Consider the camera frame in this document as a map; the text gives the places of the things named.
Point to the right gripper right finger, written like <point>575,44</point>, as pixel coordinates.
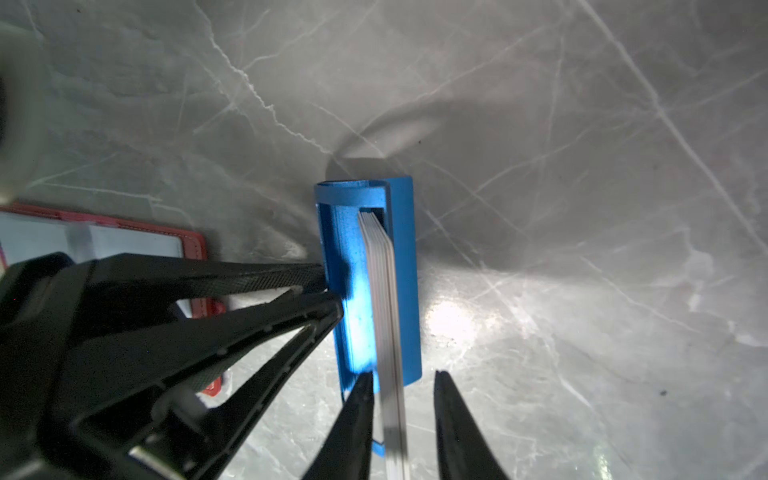
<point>462,452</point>

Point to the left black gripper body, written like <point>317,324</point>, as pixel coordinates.
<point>93,383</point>

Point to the red leather card holder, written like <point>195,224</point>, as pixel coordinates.
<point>29,231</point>

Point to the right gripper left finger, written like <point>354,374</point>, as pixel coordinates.
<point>346,453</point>

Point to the blue card tray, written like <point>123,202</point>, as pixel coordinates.
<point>338,205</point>

